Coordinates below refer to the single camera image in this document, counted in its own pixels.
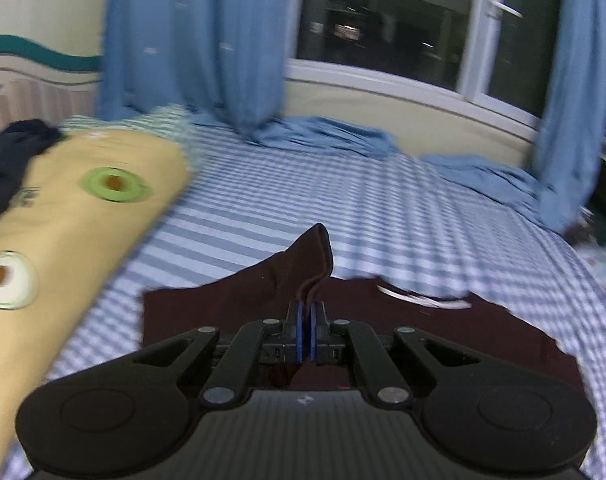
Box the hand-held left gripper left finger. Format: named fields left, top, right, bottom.
left=133, top=301, right=308, bottom=407

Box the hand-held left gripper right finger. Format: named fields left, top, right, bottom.
left=310, top=301, right=477, bottom=407

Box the maroon shirt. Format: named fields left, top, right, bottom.
left=142, top=222, right=584, bottom=397

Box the blue checkered bed sheet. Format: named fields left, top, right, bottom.
left=3, top=110, right=606, bottom=480

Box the yellow avocado-print pillow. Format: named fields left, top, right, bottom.
left=0, top=127, right=192, bottom=480

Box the green checkered cloth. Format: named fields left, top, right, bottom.
left=62, top=104, right=205, bottom=171

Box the blue curtain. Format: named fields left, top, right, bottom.
left=422, top=0, right=606, bottom=233
left=95, top=0, right=402, bottom=162

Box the white framed window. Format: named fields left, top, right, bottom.
left=282, top=0, right=570, bottom=130

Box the black cloth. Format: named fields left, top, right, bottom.
left=0, top=119, right=64, bottom=226

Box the striped headboard with teal wave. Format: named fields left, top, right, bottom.
left=0, top=35, right=104, bottom=142

